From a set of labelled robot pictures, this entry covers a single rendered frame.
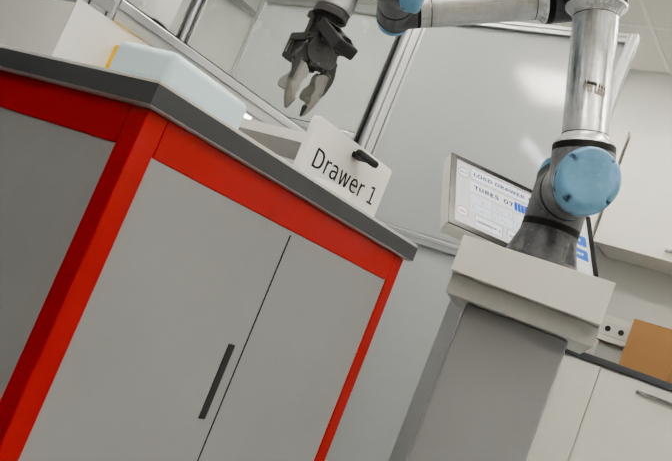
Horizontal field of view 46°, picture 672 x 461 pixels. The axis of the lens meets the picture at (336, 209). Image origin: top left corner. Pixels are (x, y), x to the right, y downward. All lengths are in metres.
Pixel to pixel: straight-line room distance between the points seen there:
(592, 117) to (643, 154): 3.43
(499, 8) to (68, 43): 0.85
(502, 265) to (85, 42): 0.85
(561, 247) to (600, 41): 0.40
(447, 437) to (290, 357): 0.49
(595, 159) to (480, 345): 0.40
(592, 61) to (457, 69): 2.07
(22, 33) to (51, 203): 0.71
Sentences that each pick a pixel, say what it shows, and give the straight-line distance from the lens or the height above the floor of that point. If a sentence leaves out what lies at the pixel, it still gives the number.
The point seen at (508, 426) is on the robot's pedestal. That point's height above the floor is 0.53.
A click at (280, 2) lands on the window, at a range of 1.87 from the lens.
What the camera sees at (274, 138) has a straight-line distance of 1.52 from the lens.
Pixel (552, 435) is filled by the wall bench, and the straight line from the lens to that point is 4.36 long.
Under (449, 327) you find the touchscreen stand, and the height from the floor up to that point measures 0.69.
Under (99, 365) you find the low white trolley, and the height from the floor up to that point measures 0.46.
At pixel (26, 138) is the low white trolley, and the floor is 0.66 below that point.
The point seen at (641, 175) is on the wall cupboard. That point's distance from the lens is 4.93.
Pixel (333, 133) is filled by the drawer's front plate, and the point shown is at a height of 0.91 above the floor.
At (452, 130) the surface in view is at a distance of 3.49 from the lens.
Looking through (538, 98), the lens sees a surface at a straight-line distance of 3.40.
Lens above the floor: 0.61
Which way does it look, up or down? 7 degrees up
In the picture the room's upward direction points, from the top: 22 degrees clockwise
